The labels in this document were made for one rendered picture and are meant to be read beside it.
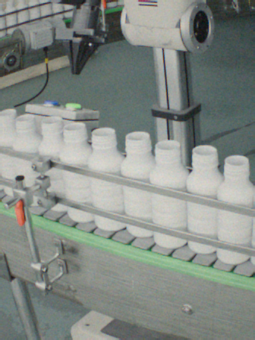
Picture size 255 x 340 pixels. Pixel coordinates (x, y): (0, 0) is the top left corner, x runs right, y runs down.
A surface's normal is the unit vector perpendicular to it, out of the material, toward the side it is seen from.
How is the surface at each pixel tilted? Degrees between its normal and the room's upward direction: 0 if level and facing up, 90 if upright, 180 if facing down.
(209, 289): 90
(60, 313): 0
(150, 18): 90
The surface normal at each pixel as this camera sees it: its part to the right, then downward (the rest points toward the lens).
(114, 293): -0.57, 0.41
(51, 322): -0.08, -0.89
